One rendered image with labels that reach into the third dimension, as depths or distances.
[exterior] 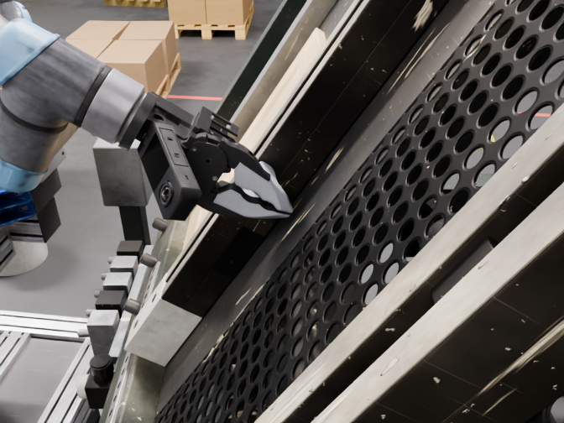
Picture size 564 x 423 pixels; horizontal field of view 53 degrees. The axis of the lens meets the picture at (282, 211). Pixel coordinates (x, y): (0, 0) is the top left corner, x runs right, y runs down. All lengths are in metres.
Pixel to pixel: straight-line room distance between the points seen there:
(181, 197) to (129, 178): 0.99
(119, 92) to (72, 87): 0.05
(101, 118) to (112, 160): 0.91
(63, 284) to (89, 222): 0.47
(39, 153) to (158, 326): 0.33
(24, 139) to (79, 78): 0.10
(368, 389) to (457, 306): 0.06
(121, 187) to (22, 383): 0.71
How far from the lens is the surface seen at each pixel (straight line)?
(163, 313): 0.87
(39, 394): 1.91
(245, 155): 0.64
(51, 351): 2.03
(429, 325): 0.27
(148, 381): 0.93
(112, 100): 0.63
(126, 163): 1.54
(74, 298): 2.54
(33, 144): 0.69
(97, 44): 4.39
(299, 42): 1.18
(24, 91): 0.66
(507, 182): 0.27
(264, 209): 0.67
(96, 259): 2.72
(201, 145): 0.63
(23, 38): 0.65
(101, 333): 1.24
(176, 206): 0.58
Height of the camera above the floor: 1.58
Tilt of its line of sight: 33 degrees down
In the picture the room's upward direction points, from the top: straight up
